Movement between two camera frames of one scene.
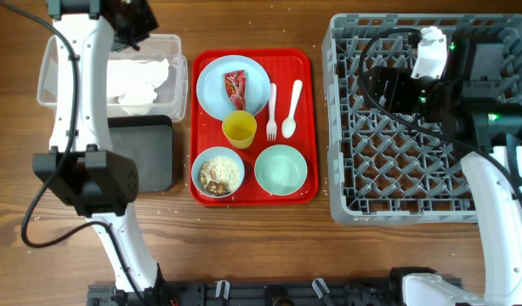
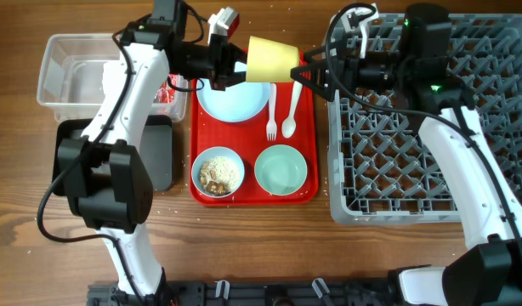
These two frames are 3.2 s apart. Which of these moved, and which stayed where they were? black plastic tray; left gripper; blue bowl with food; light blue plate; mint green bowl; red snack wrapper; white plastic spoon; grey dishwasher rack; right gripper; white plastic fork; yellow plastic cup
Moved: red snack wrapper; yellow plastic cup; right gripper; left gripper
Stayed: grey dishwasher rack; white plastic spoon; blue bowl with food; black plastic tray; white plastic fork; mint green bowl; light blue plate
